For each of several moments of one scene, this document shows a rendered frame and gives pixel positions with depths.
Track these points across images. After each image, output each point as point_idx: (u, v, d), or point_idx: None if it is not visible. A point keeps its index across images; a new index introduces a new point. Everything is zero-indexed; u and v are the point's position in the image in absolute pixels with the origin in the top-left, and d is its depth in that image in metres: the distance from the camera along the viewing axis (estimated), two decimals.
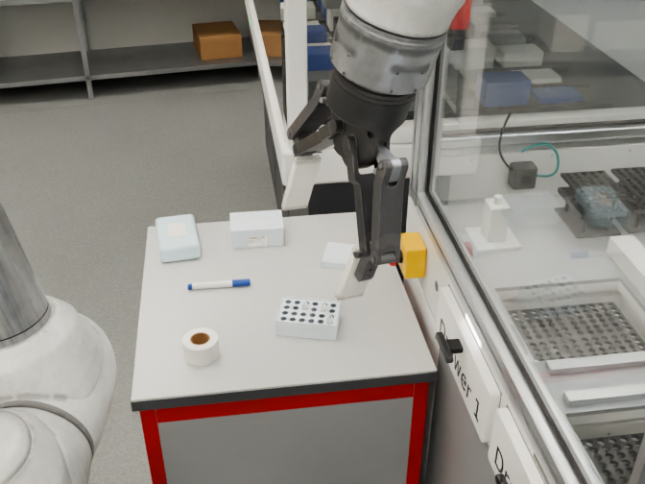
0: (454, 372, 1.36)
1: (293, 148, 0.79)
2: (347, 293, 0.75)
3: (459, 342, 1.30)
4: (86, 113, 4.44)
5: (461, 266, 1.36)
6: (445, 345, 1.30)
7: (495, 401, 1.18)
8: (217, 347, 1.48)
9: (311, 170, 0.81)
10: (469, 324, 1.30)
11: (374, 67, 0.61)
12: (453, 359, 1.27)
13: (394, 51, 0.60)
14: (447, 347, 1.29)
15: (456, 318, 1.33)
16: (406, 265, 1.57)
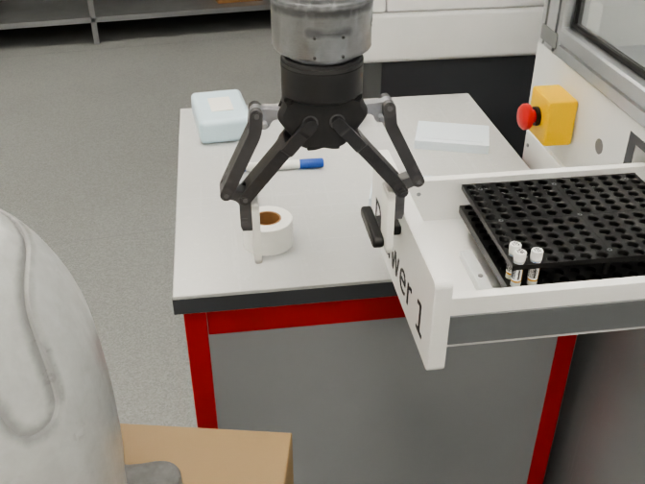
0: (392, 272, 0.89)
1: (244, 200, 0.74)
2: (391, 240, 0.80)
3: (395, 219, 0.83)
4: (91, 58, 4.00)
5: None
6: (373, 221, 0.82)
7: (444, 296, 0.71)
8: (292, 229, 1.05)
9: None
10: None
11: (365, 30, 0.65)
12: (383, 242, 0.80)
13: (370, 6, 0.65)
14: (376, 225, 0.82)
15: None
16: (547, 126, 1.13)
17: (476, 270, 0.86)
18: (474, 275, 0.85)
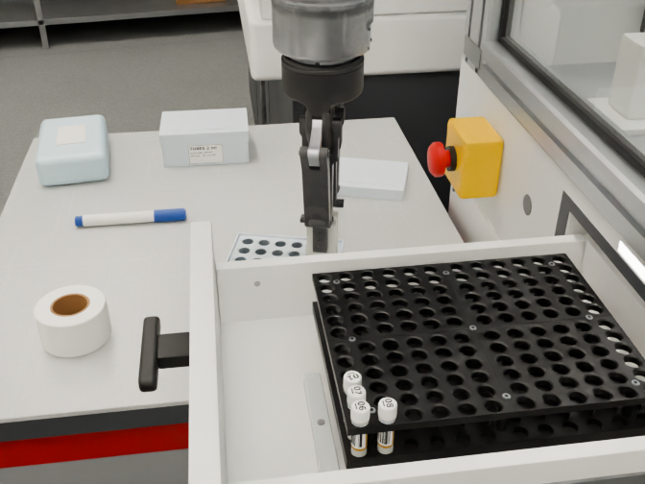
0: None
1: (333, 220, 0.75)
2: None
3: (186, 340, 0.54)
4: (37, 63, 3.72)
5: (601, 144, 0.64)
6: (151, 346, 0.54)
7: None
8: (104, 321, 0.77)
9: None
10: (632, 261, 0.58)
11: None
12: (154, 384, 0.51)
13: None
14: (153, 352, 0.53)
15: (194, 283, 0.57)
16: (464, 173, 0.85)
17: (318, 411, 0.57)
18: (313, 421, 0.56)
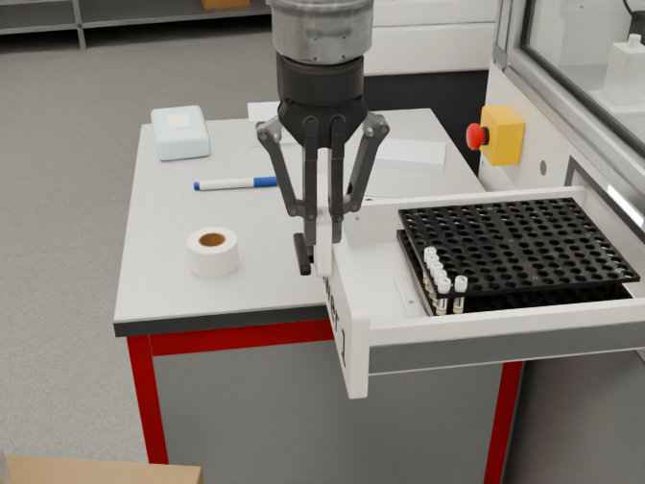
0: (326, 298, 0.89)
1: (309, 217, 0.76)
2: (330, 264, 0.80)
3: None
4: (77, 63, 4.01)
5: (596, 120, 0.93)
6: (303, 249, 0.83)
7: (362, 327, 0.71)
8: (236, 251, 1.06)
9: None
10: (616, 198, 0.88)
11: (366, 30, 0.65)
12: (310, 270, 0.80)
13: (371, 6, 0.65)
14: (305, 253, 0.82)
15: None
16: (494, 146, 1.14)
17: (408, 296, 0.86)
18: (405, 301, 0.85)
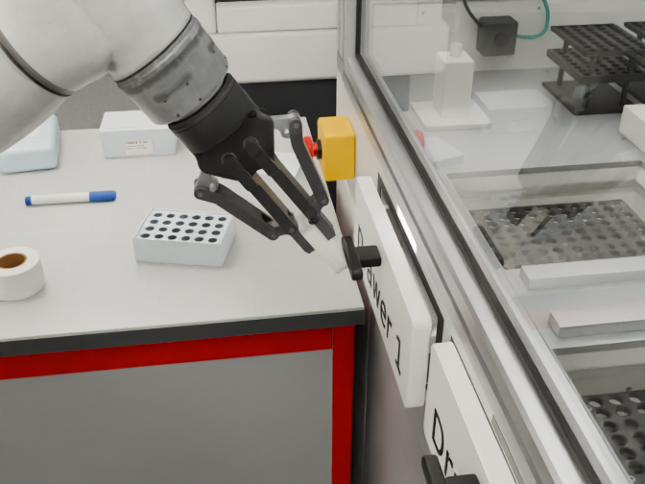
0: (373, 302, 0.87)
1: (290, 231, 0.76)
2: (342, 256, 0.80)
3: (375, 250, 0.81)
4: None
5: (393, 136, 0.87)
6: (353, 253, 0.80)
7: (422, 335, 0.69)
8: (37, 273, 0.99)
9: None
10: (402, 220, 0.81)
11: (205, 62, 0.64)
12: (362, 275, 0.78)
13: (197, 38, 0.64)
14: (356, 256, 0.80)
15: (374, 214, 0.84)
16: (325, 160, 1.07)
17: None
18: None
